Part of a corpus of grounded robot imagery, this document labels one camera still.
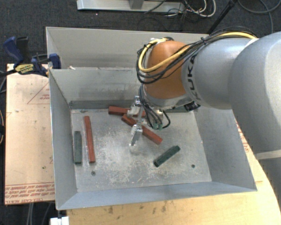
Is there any red-brown flat block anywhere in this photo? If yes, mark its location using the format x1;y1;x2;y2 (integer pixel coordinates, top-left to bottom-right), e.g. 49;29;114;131
121;113;163;146
83;115;96;164
108;105;147;118

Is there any dark green flat block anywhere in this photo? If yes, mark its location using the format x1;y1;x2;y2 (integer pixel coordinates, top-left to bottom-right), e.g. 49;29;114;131
153;145;181;168
73;130;83;165

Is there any grey metal bin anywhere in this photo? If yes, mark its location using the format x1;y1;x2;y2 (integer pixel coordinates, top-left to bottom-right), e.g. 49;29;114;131
45;26;258;211

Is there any black cylinder on white bracket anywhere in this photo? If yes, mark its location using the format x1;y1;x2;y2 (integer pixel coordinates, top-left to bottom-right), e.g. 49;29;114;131
183;101;201;113

